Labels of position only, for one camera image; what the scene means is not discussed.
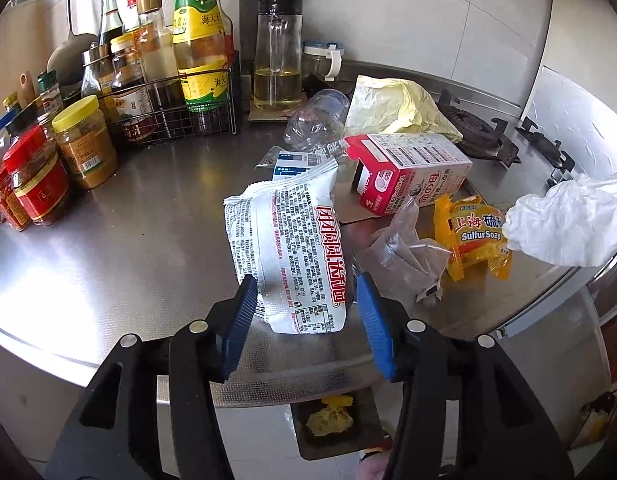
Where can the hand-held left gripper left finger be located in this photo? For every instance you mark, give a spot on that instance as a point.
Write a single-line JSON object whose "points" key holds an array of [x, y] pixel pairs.
{"points": [[238, 321]]}

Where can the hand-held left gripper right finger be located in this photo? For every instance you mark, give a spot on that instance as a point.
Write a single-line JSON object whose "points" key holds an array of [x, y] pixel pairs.
{"points": [[376, 330]]}

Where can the clear plastic bag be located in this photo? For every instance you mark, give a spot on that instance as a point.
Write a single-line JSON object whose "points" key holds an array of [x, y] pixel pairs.
{"points": [[403, 260]]}

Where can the dark grey trash bin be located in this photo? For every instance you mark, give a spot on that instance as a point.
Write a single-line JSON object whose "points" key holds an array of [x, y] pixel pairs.
{"points": [[368, 420]]}

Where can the silver snack packet red print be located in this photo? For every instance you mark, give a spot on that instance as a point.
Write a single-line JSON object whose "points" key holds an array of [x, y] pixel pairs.
{"points": [[288, 230]]}

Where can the clear plastic bottle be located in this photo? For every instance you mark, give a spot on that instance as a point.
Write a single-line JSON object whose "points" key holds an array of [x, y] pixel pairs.
{"points": [[313, 120]]}

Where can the white plastic bag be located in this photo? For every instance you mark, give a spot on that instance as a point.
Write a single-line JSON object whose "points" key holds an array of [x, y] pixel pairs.
{"points": [[563, 220]]}

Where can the yellow paper bag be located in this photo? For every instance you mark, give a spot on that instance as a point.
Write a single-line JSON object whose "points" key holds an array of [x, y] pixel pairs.
{"points": [[398, 105]]}

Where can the red and white slipper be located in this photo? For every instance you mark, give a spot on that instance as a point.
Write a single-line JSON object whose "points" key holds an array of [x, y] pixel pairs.
{"points": [[381, 445]]}

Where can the yellow soap wrapper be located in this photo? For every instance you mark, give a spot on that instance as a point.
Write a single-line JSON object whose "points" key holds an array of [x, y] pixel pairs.
{"points": [[468, 240]]}

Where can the red and white milk carton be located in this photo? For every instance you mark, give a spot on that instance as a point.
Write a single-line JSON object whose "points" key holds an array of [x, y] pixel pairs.
{"points": [[413, 175]]}

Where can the small blue and white box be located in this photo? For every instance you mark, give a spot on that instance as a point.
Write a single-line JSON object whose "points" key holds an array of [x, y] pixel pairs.
{"points": [[293, 167]]}

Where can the black gas stove grate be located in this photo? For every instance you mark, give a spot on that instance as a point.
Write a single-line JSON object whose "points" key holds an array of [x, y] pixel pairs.
{"points": [[476, 130]]}

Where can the large jar yellow lid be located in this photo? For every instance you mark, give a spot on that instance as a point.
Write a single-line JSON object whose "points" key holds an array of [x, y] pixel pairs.
{"points": [[86, 145]]}

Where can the large chili jar red lid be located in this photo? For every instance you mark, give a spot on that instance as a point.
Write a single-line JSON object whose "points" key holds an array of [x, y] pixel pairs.
{"points": [[36, 180]]}

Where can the sauce jar yellow lid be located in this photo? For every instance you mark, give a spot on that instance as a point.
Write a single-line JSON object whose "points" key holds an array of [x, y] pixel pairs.
{"points": [[131, 90]]}

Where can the small chili jar red lid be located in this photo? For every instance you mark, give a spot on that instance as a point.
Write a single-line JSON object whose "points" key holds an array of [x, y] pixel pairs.
{"points": [[8, 205]]}

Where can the glass oil dispenser black lid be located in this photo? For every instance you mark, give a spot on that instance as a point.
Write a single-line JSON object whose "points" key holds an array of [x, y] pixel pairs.
{"points": [[276, 60]]}

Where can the small glass jar white lid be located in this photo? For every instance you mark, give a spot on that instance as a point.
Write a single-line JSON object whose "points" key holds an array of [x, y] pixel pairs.
{"points": [[321, 62]]}

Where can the large bottle yellow label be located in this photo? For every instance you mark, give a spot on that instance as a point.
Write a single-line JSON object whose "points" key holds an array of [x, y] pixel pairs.
{"points": [[198, 50]]}

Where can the tall bottle gold cap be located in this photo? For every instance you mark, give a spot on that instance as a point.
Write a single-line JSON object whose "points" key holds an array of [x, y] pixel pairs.
{"points": [[156, 55]]}

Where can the glass shaker steel top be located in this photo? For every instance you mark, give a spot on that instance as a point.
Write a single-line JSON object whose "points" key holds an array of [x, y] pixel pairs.
{"points": [[96, 75]]}

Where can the spice bottle green cap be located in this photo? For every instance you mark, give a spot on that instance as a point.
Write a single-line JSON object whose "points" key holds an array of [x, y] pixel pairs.
{"points": [[50, 92]]}

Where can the grey ladle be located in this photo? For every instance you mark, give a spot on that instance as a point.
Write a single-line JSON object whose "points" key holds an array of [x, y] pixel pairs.
{"points": [[68, 57]]}

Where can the bottle with red cap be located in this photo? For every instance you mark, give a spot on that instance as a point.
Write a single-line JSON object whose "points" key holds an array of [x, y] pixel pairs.
{"points": [[133, 7]]}

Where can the dark sauce bottle orange cap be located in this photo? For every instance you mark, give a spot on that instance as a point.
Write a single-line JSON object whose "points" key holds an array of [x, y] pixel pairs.
{"points": [[110, 15]]}

